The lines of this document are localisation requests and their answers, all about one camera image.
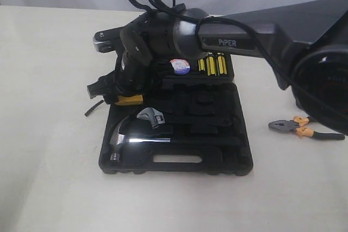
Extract yellow measuring tape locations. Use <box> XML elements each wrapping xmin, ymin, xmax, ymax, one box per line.
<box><xmin>84</xmin><ymin>93</ymin><xmax>145</xmax><ymax>117</ymax></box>

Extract black braided cable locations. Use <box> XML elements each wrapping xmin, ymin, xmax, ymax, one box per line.
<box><xmin>125</xmin><ymin>0</ymin><xmax>348</xmax><ymax>124</ymax></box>

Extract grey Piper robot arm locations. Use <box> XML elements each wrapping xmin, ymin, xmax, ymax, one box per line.
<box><xmin>87</xmin><ymin>0</ymin><xmax>347</xmax><ymax>134</ymax></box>

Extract steel claw hammer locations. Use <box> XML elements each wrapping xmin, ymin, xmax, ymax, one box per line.
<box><xmin>110</xmin><ymin>117</ymin><xmax>242</xmax><ymax>162</ymax></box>

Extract black plastic tool case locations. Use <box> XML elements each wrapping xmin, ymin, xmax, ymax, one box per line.
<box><xmin>98</xmin><ymin>52</ymin><xmax>253</xmax><ymax>176</ymax></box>

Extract large yellow black screwdriver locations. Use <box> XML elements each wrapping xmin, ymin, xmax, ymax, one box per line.
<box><xmin>206</xmin><ymin>56</ymin><xmax>216</xmax><ymax>76</ymax></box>

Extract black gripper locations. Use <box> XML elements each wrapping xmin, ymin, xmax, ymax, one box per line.
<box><xmin>87</xmin><ymin>20</ymin><xmax>174</xmax><ymax>99</ymax></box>

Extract right yellow black screwdriver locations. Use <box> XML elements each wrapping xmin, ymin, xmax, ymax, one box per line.
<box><xmin>217</xmin><ymin>52</ymin><xmax>227</xmax><ymax>74</ymax></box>

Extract chrome adjustable wrench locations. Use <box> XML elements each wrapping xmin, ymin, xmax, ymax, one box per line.
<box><xmin>136</xmin><ymin>107</ymin><xmax>232</xmax><ymax>130</ymax></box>

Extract black electrical tape roll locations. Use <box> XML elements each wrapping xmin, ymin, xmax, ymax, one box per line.
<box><xmin>170</xmin><ymin>59</ymin><xmax>191</xmax><ymax>75</ymax></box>

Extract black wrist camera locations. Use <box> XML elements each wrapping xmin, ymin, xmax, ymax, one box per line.
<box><xmin>92</xmin><ymin>27</ymin><xmax>123</xmax><ymax>53</ymax></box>

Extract orange black pliers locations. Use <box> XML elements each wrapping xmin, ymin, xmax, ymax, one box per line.
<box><xmin>268</xmin><ymin>116</ymin><xmax>345</xmax><ymax>141</ymax></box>

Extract small yellow black screwdriver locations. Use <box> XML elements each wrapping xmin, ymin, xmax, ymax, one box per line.
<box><xmin>198</xmin><ymin>59</ymin><xmax>206</xmax><ymax>72</ymax></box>

